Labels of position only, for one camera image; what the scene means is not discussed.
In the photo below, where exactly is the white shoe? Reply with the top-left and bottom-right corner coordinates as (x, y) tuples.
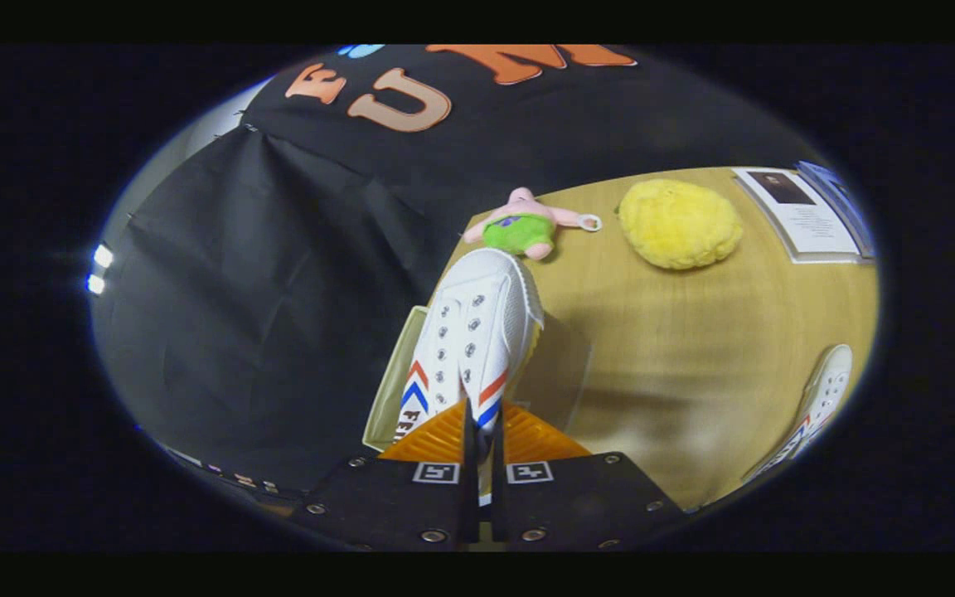
(395, 247), (545, 507)
(741, 344), (854, 483)

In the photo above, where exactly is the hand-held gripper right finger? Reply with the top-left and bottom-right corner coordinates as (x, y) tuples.
(490, 402), (690, 552)

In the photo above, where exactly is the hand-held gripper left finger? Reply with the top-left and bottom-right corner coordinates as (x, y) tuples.
(291, 398), (478, 552)

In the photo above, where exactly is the blue booklet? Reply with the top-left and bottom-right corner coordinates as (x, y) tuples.
(797, 160), (876, 258)

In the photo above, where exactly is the pink and green plush toy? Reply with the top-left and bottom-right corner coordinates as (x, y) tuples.
(463, 187), (603, 262)

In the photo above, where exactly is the ceiling light panel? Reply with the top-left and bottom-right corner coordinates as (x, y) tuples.
(86, 243), (115, 297)

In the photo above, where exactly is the beige fabric storage box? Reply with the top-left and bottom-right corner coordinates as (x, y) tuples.
(361, 305), (594, 455)

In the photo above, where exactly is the white printed leaflet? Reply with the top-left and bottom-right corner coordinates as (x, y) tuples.
(730, 167), (864, 265)

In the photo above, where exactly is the yellow plush toy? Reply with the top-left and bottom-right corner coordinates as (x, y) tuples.
(617, 178), (744, 271)

